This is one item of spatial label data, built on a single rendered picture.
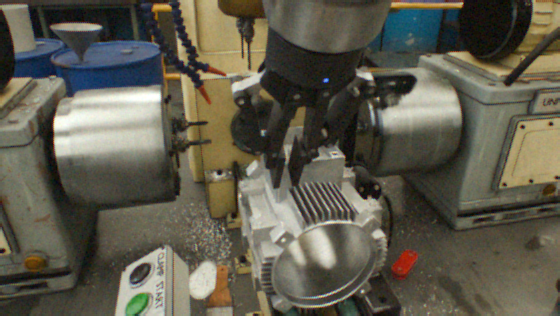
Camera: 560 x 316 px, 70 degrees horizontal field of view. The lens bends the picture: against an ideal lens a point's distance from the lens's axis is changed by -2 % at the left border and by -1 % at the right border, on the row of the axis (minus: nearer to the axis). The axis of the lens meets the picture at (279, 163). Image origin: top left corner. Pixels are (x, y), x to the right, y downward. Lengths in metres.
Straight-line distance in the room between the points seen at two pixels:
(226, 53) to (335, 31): 0.81
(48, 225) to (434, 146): 0.79
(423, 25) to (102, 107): 5.97
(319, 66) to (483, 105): 0.68
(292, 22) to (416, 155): 0.68
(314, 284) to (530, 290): 0.49
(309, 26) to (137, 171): 0.57
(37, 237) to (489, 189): 0.97
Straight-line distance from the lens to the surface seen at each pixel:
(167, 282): 0.50
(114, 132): 0.79
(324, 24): 0.26
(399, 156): 0.90
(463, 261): 1.00
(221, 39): 1.06
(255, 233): 0.57
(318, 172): 0.59
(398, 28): 6.41
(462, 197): 1.04
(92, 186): 0.81
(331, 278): 0.68
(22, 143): 0.79
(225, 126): 1.00
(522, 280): 1.01
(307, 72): 0.30
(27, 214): 0.86
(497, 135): 1.00
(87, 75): 2.31
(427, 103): 0.91
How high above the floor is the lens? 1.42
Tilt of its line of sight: 29 degrees down
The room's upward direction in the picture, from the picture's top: straight up
